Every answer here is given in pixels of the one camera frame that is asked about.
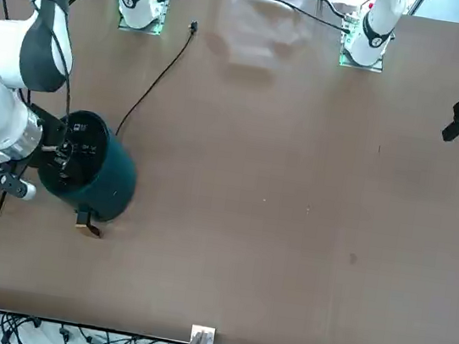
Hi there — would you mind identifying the black left arm base cable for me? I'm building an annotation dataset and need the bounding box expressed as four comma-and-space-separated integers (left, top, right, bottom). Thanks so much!
244, 0, 355, 35

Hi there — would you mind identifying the black air fryer power cord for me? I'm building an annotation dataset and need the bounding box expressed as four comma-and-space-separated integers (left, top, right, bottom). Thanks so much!
114, 11, 200, 145

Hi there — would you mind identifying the green cylindrical air fryer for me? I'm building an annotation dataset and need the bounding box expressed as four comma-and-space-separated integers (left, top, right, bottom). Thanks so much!
27, 104, 147, 244

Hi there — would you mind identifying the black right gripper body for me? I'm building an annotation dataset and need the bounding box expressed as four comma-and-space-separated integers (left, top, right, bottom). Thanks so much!
20, 103, 77, 174

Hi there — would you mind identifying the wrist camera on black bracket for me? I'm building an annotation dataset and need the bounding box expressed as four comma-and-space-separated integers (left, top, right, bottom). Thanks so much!
0, 164, 41, 202

